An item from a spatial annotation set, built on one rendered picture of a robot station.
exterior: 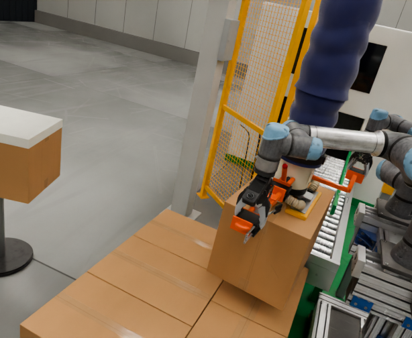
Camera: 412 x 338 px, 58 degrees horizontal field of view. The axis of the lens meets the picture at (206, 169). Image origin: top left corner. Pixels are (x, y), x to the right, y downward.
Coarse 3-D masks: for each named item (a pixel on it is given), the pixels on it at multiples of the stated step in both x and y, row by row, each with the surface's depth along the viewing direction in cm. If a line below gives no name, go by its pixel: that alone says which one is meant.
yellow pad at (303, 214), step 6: (312, 192) 186; (318, 192) 192; (318, 198) 187; (306, 204) 177; (312, 204) 179; (288, 210) 169; (294, 210) 170; (306, 210) 171; (300, 216) 167; (306, 216) 167
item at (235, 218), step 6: (246, 210) 133; (234, 216) 127; (240, 216) 128; (246, 216) 129; (252, 216) 130; (258, 216) 131; (234, 222) 128; (240, 222) 127; (246, 222) 126; (252, 222) 126; (234, 228) 129
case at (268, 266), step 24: (240, 192) 178; (288, 216) 167; (312, 216) 172; (216, 240) 175; (240, 240) 169; (264, 240) 163; (288, 240) 158; (312, 240) 171; (216, 264) 179; (240, 264) 173; (264, 264) 167; (288, 264) 161; (240, 288) 177; (264, 288) 170; (288, 288) 165
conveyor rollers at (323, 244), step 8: (328, 160) 410; (336, 160) 415; (344, 160) 421; (320, 168) 386; (328, 168) 392; (336, 168) 397; (320, 176) 362; (328, 176) 368; (336, 176) 373; (320, 184) 346; (344, 184) 356; (344, 192) 339; (336, 208) 309; (328, 216) 295; (336, 216) 293; (328, 224) 279; (336, 224) 285; (320, 232) 265; (328, 232) 270; (320, 240) 256; (328, 240) 262; (320, 248) 248; (328, 248) 248; (328, 256) 239
